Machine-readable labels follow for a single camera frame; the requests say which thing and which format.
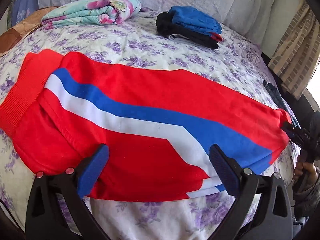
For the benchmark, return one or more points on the person's right forearm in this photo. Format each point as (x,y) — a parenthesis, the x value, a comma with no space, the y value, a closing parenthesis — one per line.
(307,195)

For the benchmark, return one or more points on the blue jeans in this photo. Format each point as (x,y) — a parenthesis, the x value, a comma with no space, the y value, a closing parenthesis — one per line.
(273,92)

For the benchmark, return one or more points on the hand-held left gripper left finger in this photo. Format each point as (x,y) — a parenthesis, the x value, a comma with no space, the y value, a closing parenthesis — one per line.
(93,170)

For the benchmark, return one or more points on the folded grey-white garment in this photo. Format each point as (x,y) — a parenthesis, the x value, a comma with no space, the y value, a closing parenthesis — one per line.
(175,35)

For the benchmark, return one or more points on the person's right hand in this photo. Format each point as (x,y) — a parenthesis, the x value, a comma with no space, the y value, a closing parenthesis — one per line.
(303,171)

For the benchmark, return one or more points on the purple floral bedspread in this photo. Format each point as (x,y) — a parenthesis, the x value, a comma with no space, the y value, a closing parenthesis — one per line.
(150,50)

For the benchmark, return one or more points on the folded red garment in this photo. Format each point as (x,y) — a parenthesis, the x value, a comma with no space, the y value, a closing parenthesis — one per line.
(218,37)

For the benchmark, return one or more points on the folded blue pants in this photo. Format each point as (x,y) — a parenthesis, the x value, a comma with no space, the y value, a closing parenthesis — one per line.
(192,18)

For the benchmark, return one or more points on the red pants with blue-white stripe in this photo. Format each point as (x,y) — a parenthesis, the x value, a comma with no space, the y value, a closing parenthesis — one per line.
(140,170)

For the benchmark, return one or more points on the tan and brown pillow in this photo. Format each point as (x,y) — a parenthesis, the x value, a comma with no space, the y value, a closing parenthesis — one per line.
(25,25)

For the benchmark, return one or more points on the checked beige curtain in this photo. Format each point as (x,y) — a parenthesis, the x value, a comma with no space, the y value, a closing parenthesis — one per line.
(295,55)

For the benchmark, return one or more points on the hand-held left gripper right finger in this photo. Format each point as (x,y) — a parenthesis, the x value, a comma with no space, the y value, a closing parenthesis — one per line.
(225,172)

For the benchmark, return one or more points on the blue printed cloth cover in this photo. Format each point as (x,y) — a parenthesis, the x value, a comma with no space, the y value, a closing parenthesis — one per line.
(25,2)

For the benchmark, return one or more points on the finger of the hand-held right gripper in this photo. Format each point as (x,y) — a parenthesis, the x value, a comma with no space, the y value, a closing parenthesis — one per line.
(290,128)

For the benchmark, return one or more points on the folded floral quilt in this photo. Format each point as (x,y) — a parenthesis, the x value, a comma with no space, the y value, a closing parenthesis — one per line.
(87,12)

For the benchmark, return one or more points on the folded black pants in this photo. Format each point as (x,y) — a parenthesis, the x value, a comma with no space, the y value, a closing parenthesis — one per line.
(190,36)

